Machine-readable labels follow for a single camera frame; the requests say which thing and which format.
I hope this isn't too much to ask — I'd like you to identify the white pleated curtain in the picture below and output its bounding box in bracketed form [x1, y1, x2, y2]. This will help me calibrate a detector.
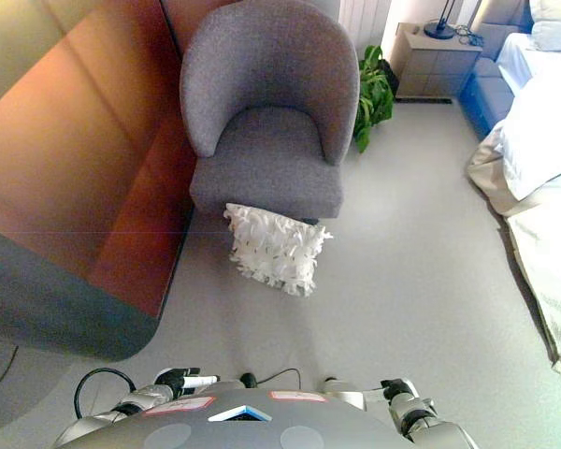
[338, 0, 394, 48]

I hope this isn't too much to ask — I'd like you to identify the grey upholstered armchair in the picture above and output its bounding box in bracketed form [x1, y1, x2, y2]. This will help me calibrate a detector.
[179, 0, 361, 221]

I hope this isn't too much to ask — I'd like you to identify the green potted plant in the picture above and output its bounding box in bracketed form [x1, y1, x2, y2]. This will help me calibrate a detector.
[353, 44, 396, 154]

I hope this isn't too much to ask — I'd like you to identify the black tangled cable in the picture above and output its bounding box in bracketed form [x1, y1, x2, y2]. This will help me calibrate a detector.
[455, 22, 482, 47]

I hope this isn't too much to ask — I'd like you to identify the silver robot torso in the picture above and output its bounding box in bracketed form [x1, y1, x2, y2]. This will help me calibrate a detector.
[63, 379, 415, 449]

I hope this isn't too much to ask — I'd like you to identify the beige bedspread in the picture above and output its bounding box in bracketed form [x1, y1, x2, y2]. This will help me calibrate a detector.
[504, 180, 561, 375]

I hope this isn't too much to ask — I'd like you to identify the beige nightstand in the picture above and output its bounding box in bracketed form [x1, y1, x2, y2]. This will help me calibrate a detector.
[388, 22, 483, 100]

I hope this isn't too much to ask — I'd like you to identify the white bed pillow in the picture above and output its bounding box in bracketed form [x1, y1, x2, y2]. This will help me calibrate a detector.
[527, 0, 561, 52]

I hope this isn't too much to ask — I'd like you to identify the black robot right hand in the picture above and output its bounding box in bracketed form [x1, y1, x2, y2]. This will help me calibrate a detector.
[381, 377, 420, 401]

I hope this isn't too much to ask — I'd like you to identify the white duvet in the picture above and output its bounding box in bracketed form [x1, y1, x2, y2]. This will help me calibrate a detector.
[465, 32, 561, 216]

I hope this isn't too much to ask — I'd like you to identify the white fringed pillow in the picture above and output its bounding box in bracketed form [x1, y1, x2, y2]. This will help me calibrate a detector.
[223, 202, 335, 299]

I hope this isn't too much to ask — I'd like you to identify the brown wooden desk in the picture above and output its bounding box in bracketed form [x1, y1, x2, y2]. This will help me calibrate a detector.
[0, 0, 202, 362]

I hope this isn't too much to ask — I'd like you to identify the thin black floor cable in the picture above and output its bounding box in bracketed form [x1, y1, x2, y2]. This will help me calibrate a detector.
[0, 344, 305, 399]

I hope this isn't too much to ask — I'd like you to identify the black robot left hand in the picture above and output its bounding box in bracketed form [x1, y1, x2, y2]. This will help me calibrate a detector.
[154, 367, 220, 398]

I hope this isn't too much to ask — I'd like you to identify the blue upholstered bed frame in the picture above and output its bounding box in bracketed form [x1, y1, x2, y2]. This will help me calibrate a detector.
[457, 0, 534, 139]

